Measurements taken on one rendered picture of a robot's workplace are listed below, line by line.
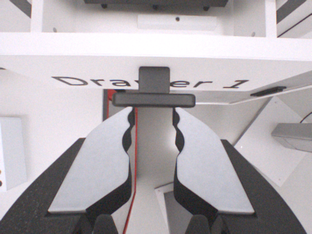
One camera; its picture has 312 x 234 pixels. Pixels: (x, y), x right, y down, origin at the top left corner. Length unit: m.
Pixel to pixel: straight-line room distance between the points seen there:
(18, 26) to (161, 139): 0.92
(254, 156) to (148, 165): 0.76
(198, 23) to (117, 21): 0.11
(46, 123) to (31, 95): 0.06
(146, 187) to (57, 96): 0.93
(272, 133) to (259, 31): 1.12
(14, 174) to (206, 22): 0.39
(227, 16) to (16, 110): 0.40
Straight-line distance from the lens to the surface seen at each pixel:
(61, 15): 0.24
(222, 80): 0.19
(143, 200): 1.18
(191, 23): 0.23
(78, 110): 0.31
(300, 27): 0.26
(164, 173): 1.10
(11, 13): 0.25
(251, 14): 0.23
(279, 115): 1.35
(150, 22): 0.23
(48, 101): 0.34
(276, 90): 0.68
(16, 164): 0.36
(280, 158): 1.37
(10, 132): 0.36
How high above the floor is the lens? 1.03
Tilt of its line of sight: 88 degrees down
